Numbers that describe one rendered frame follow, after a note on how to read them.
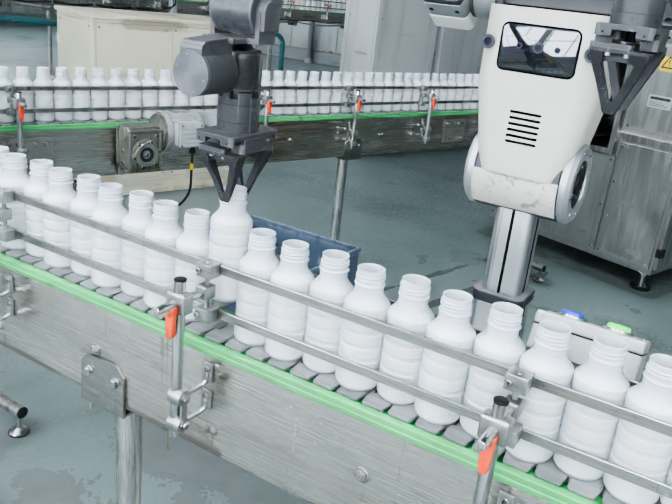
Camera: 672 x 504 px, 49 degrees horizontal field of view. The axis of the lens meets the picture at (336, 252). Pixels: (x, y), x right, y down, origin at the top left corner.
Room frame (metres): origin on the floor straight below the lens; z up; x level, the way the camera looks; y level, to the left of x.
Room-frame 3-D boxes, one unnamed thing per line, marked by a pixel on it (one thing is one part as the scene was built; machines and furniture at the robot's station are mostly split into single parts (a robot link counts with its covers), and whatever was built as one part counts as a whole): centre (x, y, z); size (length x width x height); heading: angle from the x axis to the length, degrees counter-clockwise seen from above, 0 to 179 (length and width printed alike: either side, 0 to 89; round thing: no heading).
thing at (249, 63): (0.99, 0.16, 1.38); 0.07 x 0.06 x 0.07; 150
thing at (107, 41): (5.24, 1.45, 0.59); 1.10 x 0.62 x 1.18; 132
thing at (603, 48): (0.88, -0.30, 1.43); 0.07 x 0.07 x 0.09; 60
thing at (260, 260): (0.96, 0.10, 1.08); 0.06 x 0.06 x 0.17
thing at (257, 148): (1.00, 0.15, 1.25); 0.07 x 0.07 x 0.09; 60
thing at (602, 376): (0.73, -0.31, 1.08); 0.06 x 0.06 x 0.17
